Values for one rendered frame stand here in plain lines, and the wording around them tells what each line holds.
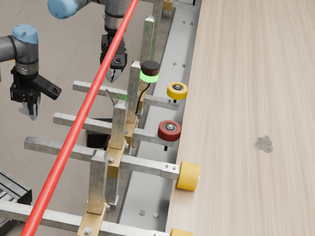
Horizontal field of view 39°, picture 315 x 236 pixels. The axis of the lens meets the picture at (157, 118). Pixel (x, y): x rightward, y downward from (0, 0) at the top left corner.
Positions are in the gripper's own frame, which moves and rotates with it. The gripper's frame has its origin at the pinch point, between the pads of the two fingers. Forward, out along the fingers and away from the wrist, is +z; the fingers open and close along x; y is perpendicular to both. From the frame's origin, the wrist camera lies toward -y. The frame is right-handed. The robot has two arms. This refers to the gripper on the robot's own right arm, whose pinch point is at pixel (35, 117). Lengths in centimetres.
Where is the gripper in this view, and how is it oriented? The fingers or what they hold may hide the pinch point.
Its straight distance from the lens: 164.3
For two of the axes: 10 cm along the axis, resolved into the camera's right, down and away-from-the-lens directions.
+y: -9.8, -2.0, 0.3
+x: -1.4, 6.1, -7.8
